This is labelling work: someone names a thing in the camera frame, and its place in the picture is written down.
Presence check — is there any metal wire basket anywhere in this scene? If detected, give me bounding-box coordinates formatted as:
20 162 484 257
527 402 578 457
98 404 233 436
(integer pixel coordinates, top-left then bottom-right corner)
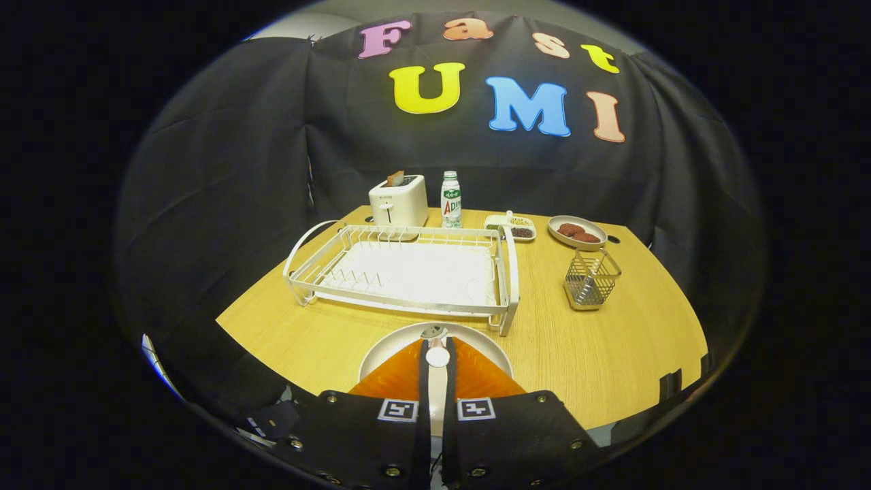
563 247 622 312

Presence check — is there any grey dish with patties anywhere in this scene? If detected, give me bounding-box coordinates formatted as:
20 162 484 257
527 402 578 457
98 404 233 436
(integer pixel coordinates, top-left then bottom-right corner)
548 215 608 252

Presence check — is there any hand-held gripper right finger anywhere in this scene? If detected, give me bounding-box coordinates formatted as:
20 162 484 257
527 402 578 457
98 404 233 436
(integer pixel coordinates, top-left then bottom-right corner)
442 337 603 490

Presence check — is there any black backdrop cloth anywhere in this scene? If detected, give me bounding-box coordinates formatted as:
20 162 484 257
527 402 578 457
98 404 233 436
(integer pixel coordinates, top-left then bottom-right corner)
112 10 766 436

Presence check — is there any white wire dish rack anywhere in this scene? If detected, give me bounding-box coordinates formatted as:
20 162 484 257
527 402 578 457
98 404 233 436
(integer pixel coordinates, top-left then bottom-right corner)
283 220 521 338

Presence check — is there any white plastic drink bottle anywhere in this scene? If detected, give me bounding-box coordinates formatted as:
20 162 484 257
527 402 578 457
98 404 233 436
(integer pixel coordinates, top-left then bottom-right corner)
440 170 463 229

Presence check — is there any cream round plate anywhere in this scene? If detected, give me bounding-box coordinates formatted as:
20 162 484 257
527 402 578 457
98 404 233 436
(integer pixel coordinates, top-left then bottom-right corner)
358 322 514 399

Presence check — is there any white divided condiment tray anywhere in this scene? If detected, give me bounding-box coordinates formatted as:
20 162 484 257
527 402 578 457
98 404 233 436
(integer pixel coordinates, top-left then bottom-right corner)
484 212 537 242

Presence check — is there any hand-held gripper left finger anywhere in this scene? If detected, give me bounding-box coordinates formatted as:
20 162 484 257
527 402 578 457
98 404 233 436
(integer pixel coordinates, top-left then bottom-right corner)
272 338 431 490

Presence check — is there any white toaster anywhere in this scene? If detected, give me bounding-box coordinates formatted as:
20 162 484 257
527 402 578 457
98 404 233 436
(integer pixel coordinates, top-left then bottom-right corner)
368 174 429 229

